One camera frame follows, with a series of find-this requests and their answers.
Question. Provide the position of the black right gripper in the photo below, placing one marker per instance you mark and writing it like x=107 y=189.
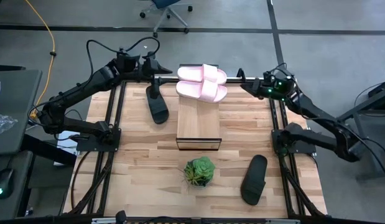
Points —
x=265 y=88

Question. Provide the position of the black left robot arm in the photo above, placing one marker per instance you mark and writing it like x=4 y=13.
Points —
x=86 y=84

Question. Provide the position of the pink foam slide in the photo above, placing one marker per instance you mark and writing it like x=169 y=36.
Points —
x=192 y=74
x=192 y=91

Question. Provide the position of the black side desk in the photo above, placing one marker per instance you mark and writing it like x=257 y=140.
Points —
x=15 y=102

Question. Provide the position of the black foam slide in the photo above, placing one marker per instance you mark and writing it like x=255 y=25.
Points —
x=158 y=109
x=252 y=183

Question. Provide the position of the grey white triangle-patterned pot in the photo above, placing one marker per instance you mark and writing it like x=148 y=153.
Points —
x=200 y=186

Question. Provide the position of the green succulent plant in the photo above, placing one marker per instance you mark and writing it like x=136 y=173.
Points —
x=199 y=171

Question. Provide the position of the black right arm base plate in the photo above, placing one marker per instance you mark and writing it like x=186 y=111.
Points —
x=304 y=149

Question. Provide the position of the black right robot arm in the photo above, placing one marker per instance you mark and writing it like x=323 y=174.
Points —
x=313 y=112

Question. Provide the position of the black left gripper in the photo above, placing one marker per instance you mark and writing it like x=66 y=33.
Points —
x=151 y=70

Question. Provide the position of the wooden shelf with black frame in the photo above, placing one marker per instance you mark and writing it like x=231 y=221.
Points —
x=198 y=121

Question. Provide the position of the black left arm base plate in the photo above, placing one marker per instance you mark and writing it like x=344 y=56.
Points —
x=86 y=144

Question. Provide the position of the clear plastic bag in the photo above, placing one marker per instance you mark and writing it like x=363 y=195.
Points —
x=2 y=123

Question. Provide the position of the black computer mouse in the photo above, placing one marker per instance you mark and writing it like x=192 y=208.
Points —
x=4 y=183

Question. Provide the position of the blue office chair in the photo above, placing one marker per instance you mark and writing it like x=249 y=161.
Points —
x=167 y=12

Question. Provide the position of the black aluminium table frame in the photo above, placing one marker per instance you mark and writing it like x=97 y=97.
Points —
x=121 y=105

